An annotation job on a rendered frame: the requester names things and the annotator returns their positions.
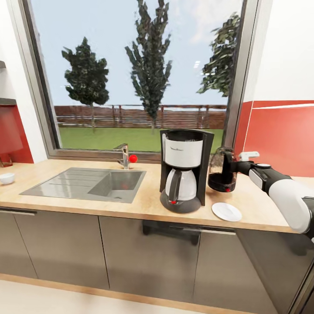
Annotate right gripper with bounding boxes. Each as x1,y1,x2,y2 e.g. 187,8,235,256
224,160,254,174

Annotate electric kettle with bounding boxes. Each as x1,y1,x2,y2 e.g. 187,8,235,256
208,147,238,192

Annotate saucer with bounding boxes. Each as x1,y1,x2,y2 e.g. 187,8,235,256
212,203,242,222

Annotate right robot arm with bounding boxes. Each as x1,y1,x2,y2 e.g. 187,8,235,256
224,151,314,243

